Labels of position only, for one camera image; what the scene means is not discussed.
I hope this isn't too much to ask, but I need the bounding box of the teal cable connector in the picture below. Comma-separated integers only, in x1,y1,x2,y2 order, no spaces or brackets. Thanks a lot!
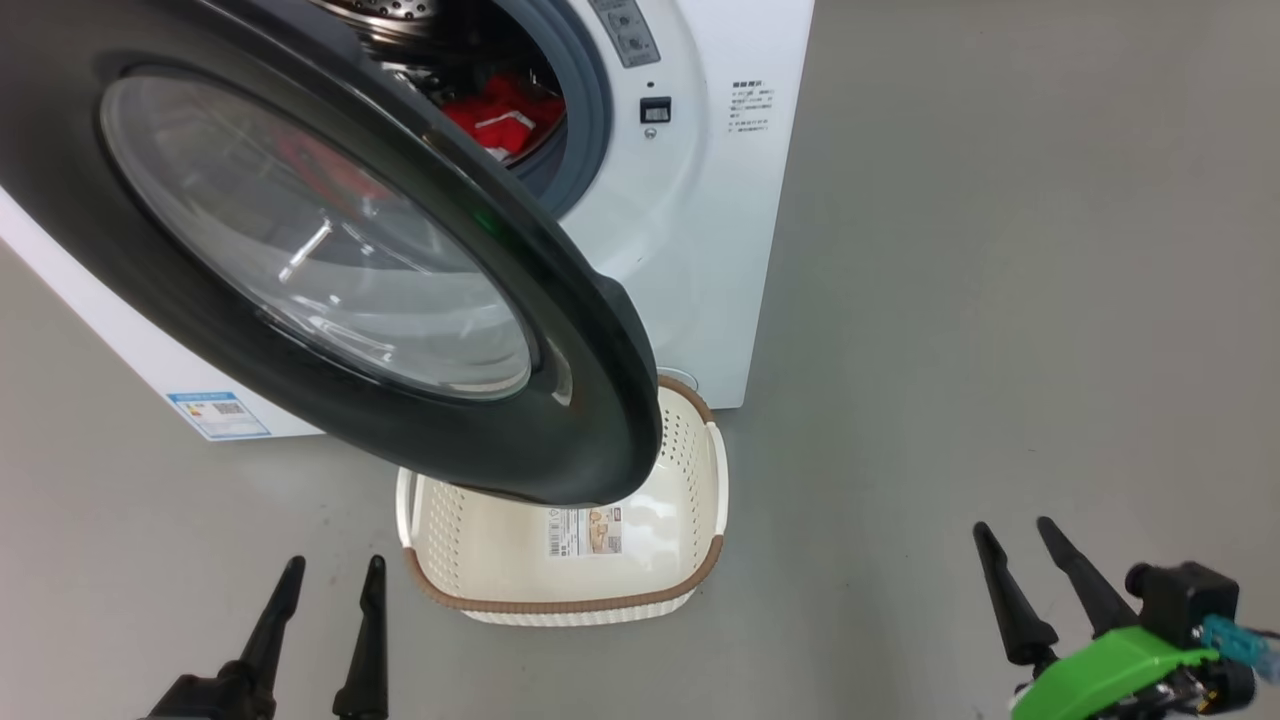
1200,615,1280,683

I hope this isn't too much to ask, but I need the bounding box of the grey warning label plate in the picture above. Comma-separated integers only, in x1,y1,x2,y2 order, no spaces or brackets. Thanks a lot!
588,0,662,69

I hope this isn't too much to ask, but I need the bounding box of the white front-load washing machine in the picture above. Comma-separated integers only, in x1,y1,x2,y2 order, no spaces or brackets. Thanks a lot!
0,0,816,441

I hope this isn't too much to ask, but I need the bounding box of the basket product label sticker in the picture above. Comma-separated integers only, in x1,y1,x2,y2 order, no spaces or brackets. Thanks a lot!
547,505,623,558

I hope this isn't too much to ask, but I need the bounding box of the dark grey round washer door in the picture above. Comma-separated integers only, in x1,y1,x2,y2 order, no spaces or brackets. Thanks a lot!
0,0,663,508

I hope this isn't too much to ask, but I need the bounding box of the blue energy label sticker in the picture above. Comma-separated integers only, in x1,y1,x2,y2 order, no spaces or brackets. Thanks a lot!
167,390,272,441

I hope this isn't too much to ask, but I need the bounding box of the red garment with thin white stripe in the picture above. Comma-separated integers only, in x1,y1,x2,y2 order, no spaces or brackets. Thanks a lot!
443,73,567,162

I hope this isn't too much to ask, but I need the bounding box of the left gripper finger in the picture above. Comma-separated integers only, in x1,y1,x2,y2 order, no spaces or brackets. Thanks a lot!
333,555,388,720
215,556,306,720

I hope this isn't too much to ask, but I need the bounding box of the cream perforated laundry basket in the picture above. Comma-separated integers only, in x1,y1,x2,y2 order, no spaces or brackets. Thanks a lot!
395,375,729,628

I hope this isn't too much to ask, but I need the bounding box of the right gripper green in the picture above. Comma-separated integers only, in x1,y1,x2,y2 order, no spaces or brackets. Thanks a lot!
973,517,1256,720

